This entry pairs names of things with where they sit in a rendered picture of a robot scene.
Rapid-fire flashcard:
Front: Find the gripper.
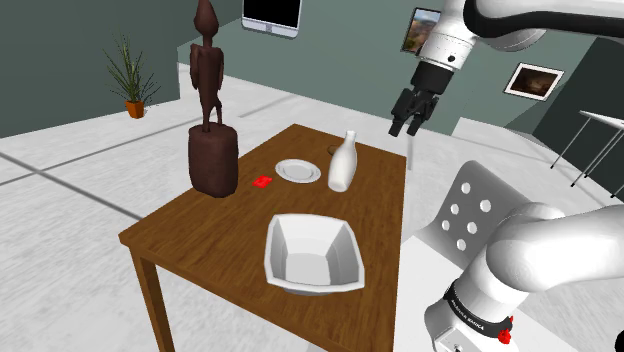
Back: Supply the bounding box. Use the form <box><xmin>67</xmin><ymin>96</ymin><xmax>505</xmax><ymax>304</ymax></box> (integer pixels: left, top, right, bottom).
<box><xmin>388</xmin><ymin>61</ymin><xmax>456</xmax><ymax>138</ymax></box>

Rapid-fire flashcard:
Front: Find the white chair with holes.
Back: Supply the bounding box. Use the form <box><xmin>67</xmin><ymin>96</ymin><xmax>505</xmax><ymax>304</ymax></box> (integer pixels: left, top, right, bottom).
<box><xmin>414</xmin><ymin>160</ymin><xmax>533</xmax><ymax>268</ymax></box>

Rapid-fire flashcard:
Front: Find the wall picture with white frame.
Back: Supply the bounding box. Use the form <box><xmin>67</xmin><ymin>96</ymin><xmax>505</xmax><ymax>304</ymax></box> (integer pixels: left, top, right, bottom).
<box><xmin>503</xmin><ymin>62</ymin><xmax>565</xmax><ymax>102</ymax></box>

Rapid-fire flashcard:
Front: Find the white round plate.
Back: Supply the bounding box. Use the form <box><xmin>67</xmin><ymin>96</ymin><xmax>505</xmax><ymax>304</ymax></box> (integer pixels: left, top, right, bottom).
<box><xmin>274</xmin><ymin>158</ymin><xmax>322</xmax><ymax>185</ymax></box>

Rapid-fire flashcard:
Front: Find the brown wooden table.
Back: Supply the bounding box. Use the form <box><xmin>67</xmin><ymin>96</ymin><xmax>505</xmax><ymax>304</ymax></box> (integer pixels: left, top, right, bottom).
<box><xmin>118</xmin><ymin>123</ymin><xmax>408</xmax><ymax>352</ymax></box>

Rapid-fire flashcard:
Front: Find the dark brown wooden figure statue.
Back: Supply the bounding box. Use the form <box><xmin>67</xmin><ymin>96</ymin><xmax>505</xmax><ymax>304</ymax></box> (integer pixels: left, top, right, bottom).
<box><xmin>187</xmin><ymin>0</ymin><xmax>240</xmax><ymax>199</ymax></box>

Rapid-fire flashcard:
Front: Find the white table with thin legs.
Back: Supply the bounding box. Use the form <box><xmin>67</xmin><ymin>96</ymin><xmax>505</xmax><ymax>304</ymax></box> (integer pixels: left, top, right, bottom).
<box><xmin>550</xmin><ymin>109</ymin><xmax>624</xmax><ymax>199</ymax></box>

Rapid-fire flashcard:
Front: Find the potted plant in orange pot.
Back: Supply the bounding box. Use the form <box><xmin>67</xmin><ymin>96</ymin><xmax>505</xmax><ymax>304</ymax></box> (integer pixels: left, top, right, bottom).
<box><xmin>102</xmin><ymin>33</ymin><xmax>162</xmax><ymax>120</ymax></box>

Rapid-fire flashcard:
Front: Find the white square bowl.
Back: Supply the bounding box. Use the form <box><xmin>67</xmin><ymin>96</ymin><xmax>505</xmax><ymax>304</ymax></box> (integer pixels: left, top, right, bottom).
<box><xmin>263</xmin><ymin>212</ymin><xmax>366</xmax><ymax>296</ymax></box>

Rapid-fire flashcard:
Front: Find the wall screen with white frame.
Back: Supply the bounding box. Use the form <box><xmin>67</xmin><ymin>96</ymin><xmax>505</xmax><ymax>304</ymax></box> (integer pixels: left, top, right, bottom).
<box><xmin>241</xmin><ymin>0</ymin><xmax>303</xmax><ymax>40</ymax></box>

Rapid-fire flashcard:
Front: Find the white bottle vase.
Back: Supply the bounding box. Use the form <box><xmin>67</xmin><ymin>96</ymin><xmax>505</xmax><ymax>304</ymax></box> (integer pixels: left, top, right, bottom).
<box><xmin>327</xmin><ymin>129</ymin><xmax>359</xmax><ymax>193</ymax></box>

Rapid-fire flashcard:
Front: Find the wall picture with dark frame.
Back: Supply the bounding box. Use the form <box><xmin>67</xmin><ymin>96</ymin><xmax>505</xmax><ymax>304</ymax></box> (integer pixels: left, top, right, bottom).
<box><xmin>400</xmin><ymin>7</ymin><xmax>443</xmax><ymax>55</ymax></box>

